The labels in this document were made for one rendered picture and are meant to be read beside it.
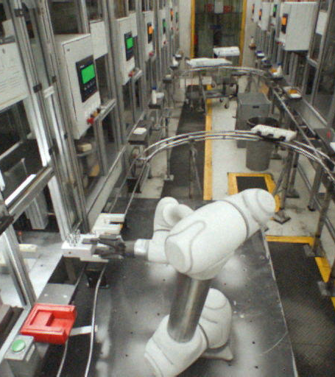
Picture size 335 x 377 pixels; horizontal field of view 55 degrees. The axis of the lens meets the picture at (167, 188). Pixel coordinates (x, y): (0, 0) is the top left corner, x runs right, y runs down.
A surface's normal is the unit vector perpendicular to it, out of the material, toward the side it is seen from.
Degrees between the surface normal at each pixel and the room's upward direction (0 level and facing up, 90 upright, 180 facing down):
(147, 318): 0
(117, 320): 0
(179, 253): 85
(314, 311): 0
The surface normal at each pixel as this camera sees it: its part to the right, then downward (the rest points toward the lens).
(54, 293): -0.03, -0.86
